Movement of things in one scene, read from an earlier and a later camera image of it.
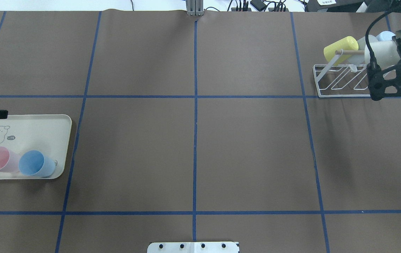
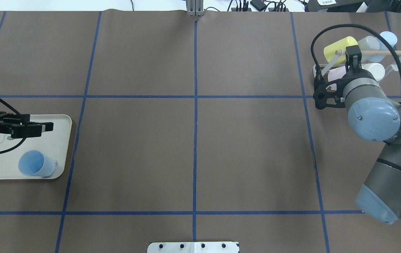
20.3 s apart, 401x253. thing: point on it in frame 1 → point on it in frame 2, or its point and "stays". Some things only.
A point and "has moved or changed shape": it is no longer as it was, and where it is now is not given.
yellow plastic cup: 347,43 stays
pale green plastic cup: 385,52 has moved or changed shape
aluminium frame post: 194,7 stays
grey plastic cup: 362,42 stays
